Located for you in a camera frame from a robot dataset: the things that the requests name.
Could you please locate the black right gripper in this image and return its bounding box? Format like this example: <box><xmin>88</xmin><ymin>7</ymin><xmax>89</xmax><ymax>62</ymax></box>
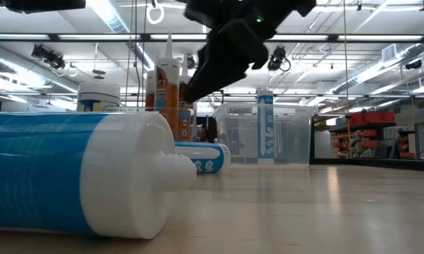
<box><xmin>182</xmin><ymin>0</ymin><xmax>280</xmax><ymax>104</ymax></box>

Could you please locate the blue silicone tube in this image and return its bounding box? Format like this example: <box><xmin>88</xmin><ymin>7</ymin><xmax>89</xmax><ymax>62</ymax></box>
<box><xmin>256</xmin><ymin>90</ymin><xmax>275</xmax><ymax>165</ymax></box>
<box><xmin>0</xmin><ymin>111</ymin><xmax>198</xmax><ymax>240</ymax></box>
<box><xmin>174</xmin><ymin>140</ymin><xmax>232</xmax><ymax>174</ymax></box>

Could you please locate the frosted plastic container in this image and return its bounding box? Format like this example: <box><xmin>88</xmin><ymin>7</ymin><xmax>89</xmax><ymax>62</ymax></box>
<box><xmin>213</xmin><ymin>102</ymin><xmax>315</xmax><ymax>167</ymax></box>

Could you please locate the shelf with red bins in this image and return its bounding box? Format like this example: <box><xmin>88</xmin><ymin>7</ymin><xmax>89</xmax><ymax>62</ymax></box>
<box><xmin>329</xmin><ymin>111</ymin><xmax>418</xmax><ymax>160</ymax></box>

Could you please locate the black ceiling device with cable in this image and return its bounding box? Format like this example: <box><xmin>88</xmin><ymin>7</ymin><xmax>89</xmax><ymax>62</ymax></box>
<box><xmin>267</xmin><ymin>45</ymin><xmax>292</xmax><ymax>73</ymax></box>

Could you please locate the white hanging cable loop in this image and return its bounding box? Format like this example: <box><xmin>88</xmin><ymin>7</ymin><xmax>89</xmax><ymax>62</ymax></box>
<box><xmin>146</xmin><ymin>2</ymin><xmax>165</xmax><ymax>25</ymax></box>

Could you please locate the black overhead frame bar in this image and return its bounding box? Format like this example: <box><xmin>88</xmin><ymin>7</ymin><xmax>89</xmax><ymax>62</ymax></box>
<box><xmin>0</xmin><ymin>32</ymin><xmax>424</xmax><ymax>43</ymax></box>

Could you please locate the black aluminium table frame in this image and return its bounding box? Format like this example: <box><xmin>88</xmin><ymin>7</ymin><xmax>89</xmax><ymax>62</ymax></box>
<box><xmin>310</xmin><ymin>157</ymin><xmax>424</xmax><ymax>173</ymax></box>

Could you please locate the black ceiling camera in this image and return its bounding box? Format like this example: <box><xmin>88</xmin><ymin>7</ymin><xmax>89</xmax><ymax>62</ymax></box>
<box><xmin>405</xmin><ymin>59</ymin><xmax>423</xmax><ymax>71</ymax></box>

